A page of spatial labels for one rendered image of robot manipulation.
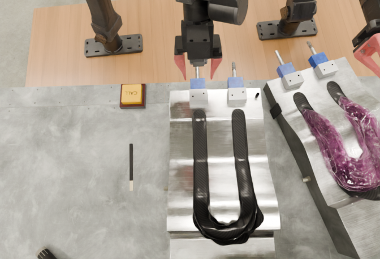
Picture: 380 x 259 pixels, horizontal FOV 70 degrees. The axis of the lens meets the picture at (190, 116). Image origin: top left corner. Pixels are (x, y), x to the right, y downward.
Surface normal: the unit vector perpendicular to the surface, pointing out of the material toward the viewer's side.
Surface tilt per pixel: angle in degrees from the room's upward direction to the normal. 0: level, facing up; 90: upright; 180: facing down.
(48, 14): 0
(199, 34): 30
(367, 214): 0
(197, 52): 60
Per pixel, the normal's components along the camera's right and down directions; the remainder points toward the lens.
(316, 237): -0.04, -0.32
